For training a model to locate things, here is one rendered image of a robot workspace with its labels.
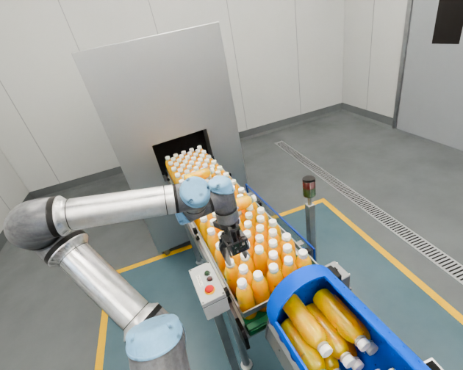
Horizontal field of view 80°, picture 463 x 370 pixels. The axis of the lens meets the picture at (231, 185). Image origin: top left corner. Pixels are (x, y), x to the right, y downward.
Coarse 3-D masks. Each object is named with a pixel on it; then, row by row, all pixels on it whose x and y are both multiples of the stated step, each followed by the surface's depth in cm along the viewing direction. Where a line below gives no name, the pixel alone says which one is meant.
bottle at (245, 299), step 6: (246, 288) 110; (240, 294) 110; (246, 294) 110; (252, 294) 112; (240, 300) 111; (246, 300) 110; (252, 300) 113; (240, 306) 114; (246, 306) 112; (252, 306) 114; (246, 318) 117; (252, 318) 117
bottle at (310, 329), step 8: (296, 296) 96; (288, 304) 94; (296, 304) 93; (288, 312) 93; (296, 312) 91; (304, 312) 90; (296, 320) 89; (304, 320) 88; (312, 320) 87; (296, 328) 89; (304, 328) 86; (312, 328) 85; (320, 328) 85; (304, 336) 85; (312, 336) 84; (320, 336) 83; (312, 344) 83; (320, 344) 82
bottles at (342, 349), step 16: (288, 320) 95; (320, 320) 91; (288, 336) 91; (336, 336) 86; (368, 336) 87; (304, 352) 85; (336, 352) 84; (352, 352) 88; (368, 352) 84; (320, 368) 82; (336, 368) 86; (352, 368) 86
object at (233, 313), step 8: (168, 184) 246; (192, 224) 182; (192, 232) 179; (192, 240) 257; (200, 240) 167; (200, 248) 164; (296, 248) 147; (200, 256) 271; (208, 256) 154; (200, 264) 272; (216, 272) 143; (232, 304) 125; (232, 312) 122; (232, 320) 133; (240, 320) 118; (232, 328) 162; (240, 328) 115; (240, 336) 123; (248, 336) 171; (240, 344) 170; (248, 344) 116; (240, 352) 175; (248, 360) 182; (248, 368) 183
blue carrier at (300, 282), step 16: (304, 272) 92; (320, 272) 93; (288, 288) 90; (304, 288) 99; (320, 288) 103; (336, 288) 87; (272, 304) 93; (304, 304) 104; (352, 304) 82; (272, 320) 93; (368, 320) 77; (384, 336) 72; (384, 352) 85; (400, 352) 68; (304, 368) 78; (368, 368) 88; (384, 368) 85; (400, 368) 81; (416, 368) 65
